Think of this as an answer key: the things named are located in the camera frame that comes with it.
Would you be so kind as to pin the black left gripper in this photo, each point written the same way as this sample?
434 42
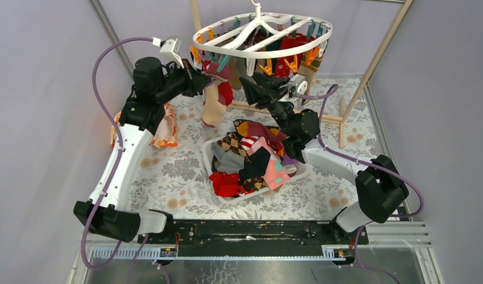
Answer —
191 80

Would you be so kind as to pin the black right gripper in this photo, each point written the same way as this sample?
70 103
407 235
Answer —
267 92

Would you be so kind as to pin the large red sock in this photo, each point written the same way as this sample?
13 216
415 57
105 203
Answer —
225 93

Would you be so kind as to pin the beige sock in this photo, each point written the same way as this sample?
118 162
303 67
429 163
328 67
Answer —
213 107

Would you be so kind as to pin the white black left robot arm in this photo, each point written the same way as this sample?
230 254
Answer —
155 84

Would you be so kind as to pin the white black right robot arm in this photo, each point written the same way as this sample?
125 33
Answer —
379 187

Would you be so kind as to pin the white oval clip hanger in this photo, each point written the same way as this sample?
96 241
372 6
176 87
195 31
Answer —
264 35

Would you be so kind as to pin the red patterned hanging sock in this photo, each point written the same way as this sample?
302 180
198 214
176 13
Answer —
280 67

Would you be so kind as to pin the olive striped hanging sock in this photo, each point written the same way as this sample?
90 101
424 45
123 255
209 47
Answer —
310 71

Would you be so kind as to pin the floral orange fabric bag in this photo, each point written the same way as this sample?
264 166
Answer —
165 129

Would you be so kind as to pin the brown argyle sock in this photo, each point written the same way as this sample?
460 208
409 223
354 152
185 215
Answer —
231 142

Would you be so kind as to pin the orange clothespin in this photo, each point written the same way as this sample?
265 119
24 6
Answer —
311 55

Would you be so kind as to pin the grey sock in basket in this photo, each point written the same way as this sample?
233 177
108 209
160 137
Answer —
229 162

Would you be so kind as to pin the white laundry basket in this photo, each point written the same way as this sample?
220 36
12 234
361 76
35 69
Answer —
249 161

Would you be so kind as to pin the small red crumpled sock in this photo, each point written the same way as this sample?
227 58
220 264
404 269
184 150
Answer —
226 185

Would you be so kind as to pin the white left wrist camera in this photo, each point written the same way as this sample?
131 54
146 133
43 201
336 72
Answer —
169 50

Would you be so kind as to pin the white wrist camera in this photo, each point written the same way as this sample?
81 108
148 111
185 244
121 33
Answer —
297 86
169 50

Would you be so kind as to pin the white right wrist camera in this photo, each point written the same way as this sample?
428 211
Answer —
297 86

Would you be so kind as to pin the wooden hanger stand frame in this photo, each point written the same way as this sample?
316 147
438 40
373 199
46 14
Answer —
366 70

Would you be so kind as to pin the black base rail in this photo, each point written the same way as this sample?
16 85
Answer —
262 238

